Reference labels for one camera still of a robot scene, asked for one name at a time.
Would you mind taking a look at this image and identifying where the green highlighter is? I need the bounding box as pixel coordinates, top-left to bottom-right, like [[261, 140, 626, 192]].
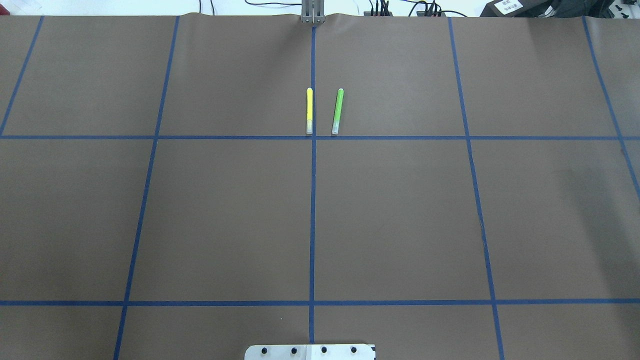
[[331, 88, 345, 136]]

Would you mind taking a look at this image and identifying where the yellow highlighter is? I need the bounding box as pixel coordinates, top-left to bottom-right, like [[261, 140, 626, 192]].
[[305, 87, 314, 135]]

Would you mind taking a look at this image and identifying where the black box with label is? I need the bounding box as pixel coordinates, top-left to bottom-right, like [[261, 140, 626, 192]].
[[480, 0, 554, 18]]

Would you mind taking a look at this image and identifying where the aluminium frame post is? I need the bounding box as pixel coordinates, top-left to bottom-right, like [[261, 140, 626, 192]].
[[301, 0, 326, 27]]

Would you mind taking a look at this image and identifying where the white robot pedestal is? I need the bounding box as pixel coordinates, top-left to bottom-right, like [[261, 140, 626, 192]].
[[244, 343, 377, 360]]

